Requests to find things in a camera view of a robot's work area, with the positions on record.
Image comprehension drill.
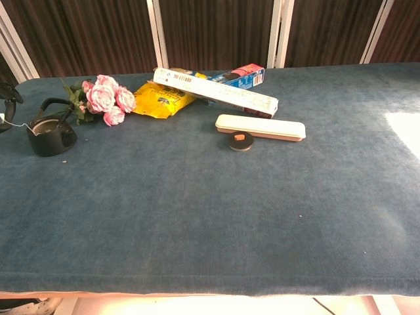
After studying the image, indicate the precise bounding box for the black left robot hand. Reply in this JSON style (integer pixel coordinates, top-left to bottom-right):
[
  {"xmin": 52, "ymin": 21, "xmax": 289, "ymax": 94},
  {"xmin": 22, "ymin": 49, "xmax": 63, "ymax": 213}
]
[{"xmin": 0, "ymin": 81, "xmax": 24, "ymax": 134}]

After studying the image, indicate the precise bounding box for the grey mesh tea bag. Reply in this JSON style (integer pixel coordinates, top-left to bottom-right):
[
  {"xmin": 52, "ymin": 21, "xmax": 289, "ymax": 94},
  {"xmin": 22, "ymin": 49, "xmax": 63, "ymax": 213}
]
[{"xmin": 0, "ymin": 113, "xmax": 43, "ymax": 137}]

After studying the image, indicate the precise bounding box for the yellow snack bag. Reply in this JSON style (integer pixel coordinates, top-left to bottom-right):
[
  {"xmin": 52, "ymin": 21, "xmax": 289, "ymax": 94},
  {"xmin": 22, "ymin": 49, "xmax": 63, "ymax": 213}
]
[{"xmin": 132, "ymin": 81, "xmax": 198, "ymax": 120}]

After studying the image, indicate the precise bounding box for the pink artificial flower bouquet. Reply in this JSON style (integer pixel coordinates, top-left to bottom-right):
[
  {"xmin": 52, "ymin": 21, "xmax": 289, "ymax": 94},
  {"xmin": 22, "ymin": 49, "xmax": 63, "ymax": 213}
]
[{"xmin": 61, "ymin": 74, "xmax": 137, "ymax": 127}]

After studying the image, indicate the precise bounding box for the white scuffed base under table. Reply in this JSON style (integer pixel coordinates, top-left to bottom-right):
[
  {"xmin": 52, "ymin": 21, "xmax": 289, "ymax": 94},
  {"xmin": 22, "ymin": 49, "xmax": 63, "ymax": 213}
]
[{"xmin": 0, "ymin": 297, "xmax": 64, "ymax": 315}]

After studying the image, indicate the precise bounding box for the long white cardboard box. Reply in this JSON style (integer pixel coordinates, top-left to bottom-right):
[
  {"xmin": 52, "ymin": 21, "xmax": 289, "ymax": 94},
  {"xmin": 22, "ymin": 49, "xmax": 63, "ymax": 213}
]
[{"xmin": 152, "ymin": 67, "xmax": 280, "ymax": 119}]

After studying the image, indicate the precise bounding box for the blue velvet tablecloth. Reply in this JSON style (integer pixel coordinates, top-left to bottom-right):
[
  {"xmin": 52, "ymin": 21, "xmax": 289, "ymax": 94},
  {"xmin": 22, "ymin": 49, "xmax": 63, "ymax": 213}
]
[{"xmin": 0, "ymin": 62, "xmax": 420, "ymax": 298}]

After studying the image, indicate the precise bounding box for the round black lid orange tab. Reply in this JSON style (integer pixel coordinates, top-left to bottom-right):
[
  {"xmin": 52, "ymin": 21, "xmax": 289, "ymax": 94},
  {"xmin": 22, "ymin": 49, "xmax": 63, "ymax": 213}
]
[{"xmin": 228, "ymin": 130, "xmax": 255, "ymax": 153}]

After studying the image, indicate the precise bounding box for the blue cookie box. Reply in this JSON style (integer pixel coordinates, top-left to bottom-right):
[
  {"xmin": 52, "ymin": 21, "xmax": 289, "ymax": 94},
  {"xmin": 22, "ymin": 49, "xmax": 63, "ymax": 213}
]
[{"xmin": 195, "ymin": 63, "xmax": 266, "ymax": 89}]

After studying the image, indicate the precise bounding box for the white and pink flat case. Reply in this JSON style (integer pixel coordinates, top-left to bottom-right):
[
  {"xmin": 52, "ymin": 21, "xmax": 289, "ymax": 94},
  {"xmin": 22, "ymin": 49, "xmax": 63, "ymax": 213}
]
[{"xmin": 215, "ymin": 114, "xmax": 307, "ymax": 143}]

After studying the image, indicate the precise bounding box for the white table leg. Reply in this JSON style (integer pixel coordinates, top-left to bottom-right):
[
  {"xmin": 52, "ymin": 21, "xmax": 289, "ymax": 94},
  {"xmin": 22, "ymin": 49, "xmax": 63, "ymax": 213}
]
[{"xmin": 369, "ymin": 295, "xmax": 403, "ymax": 315}]

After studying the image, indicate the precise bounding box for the black teapot with handle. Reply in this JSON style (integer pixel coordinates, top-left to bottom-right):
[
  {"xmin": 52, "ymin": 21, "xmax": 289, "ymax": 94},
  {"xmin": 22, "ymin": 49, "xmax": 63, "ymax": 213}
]
[{"xmin": 26, "ymin": 97, "xmax": 79, "ymax": 158}]

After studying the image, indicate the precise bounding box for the white screen frame post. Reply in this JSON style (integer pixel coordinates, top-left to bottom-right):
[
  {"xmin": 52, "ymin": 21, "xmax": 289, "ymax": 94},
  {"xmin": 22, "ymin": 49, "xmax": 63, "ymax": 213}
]
[
  {"xmin": 359, "ymin": 0, "xmax": 395, "ymax": 65},
  {"xmin": 146, "ymin": 0, "xmax": 169, "ymax": 70},
  {"xmin": 266, "ymin": 0, "xmax": 295, "ymax": 70},
  {"xmin": 0, "ymin": 3, "xmax": 41, "ymax": 82}
]

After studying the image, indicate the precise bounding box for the black cable under table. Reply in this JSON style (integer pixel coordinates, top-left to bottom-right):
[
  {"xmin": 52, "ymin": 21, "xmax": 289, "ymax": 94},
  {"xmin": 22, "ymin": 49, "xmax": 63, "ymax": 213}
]
[{"xmin": 312, "ymin": 297, "xmax": 336, "ymax": 315}]

